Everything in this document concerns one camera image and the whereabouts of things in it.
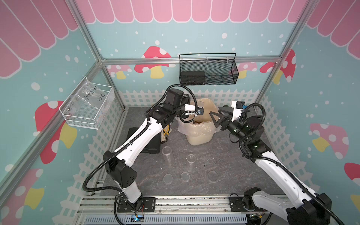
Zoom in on clear tea jar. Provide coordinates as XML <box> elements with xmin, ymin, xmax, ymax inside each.
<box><xmin>195</xmin><ymin>101</ymin><xmax>211</xmax><ymax>123</ymax></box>
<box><xmin>162</xmin><ymin>146</ymin><xmax>173</xmax><ymax>167</ymax></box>
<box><xmin>186</xmin><ymin>154</ymin><xmax>197</xmax><ymax>172</ymax></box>

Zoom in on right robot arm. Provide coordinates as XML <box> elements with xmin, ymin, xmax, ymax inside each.
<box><xmin>210</xmin><ymin>101</ymin><xmax>343</xmax><ymax>225</ymax></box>

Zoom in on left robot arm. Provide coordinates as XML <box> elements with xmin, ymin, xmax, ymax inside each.
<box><xmin>82</xmin><ymin>84</ymin><xmax>200</xmax><ymax>212</ymax></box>

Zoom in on clear plastic bin liner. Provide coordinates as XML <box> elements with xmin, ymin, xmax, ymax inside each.
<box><xmin>175</xmin><ymin>97</ymin><xmax>226</xmax><ymax>136</ymax></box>

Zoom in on beige trash bin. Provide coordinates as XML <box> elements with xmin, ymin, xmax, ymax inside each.
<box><xmin>183</xmin><ymin>98</ymin><xmax>218</xmax><ymax>146</ymax></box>

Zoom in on white yellow work gloves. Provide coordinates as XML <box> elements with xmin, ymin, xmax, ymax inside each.
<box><xmin>161</xmin><ymin>124</ymin><xmax>172</xmax><ymax>143</ymax></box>

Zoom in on black box in basket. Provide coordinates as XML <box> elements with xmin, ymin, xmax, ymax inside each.
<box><xmin>180</xmin><ymin>71</ymin><xmax>206</xmax><ymax>85</ymax></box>

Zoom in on black plastic tool case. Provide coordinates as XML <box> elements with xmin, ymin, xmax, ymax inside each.
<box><xmin>126</xmin><ymin>127</ymin><xmax>163</xmax><ymax>155</ymax></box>

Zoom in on clear plastic bag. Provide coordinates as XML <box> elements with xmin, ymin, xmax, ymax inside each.
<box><xmin>68</xmin><ymin>77</ymin><xmax>115</xmax><ymax>128</ymax></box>

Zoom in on black wire mesh basket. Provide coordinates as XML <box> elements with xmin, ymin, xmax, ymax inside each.
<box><xmin>179</xmin><ymin>52</ymin><xmax>239</xmax><ymax>85</ymax></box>

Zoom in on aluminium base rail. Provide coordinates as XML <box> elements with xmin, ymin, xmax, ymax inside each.
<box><xmin>74</xmin><ymin>195</ymin><xmax>269</xmax><ymax>225</ymax></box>

